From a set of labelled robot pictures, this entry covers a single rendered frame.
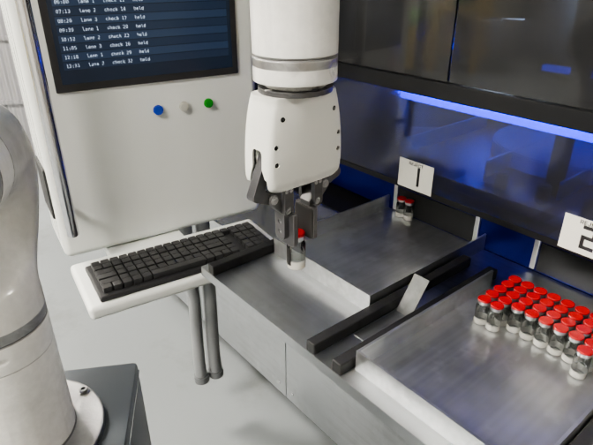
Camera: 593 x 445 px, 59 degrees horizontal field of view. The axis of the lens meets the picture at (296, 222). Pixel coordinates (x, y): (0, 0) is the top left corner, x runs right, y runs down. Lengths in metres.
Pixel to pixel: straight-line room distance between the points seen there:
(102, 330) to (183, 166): 1.27
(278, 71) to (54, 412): 0.48
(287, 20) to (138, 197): 0.85
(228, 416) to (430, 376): 1.23
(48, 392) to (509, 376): 0.60
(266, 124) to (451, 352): 0.48
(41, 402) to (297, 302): 0.43
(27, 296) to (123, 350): 1.66
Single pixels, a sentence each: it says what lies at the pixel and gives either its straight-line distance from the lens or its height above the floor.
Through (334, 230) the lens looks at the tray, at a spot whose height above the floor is 0.88.
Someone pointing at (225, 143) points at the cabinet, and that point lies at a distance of 1.31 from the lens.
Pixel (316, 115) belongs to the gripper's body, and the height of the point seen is 1.27.
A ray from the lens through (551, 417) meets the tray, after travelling 0.79.
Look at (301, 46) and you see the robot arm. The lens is 0.49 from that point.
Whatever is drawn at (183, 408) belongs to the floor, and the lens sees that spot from 1.99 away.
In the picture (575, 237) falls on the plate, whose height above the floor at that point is 1.02.
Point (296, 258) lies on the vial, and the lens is 0.60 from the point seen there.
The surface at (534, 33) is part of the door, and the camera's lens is 0.92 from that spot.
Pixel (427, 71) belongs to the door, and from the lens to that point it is 1.03.
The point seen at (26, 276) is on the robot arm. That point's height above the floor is 1.10.
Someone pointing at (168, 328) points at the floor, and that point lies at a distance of 2.34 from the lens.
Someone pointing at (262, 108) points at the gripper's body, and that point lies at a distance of 0.51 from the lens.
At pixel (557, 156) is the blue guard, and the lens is 0.92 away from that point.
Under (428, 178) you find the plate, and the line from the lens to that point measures 1.06.
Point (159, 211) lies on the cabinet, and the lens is 1.30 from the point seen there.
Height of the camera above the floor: 1.41
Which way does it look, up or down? 27 degrees down
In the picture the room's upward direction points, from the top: straight up
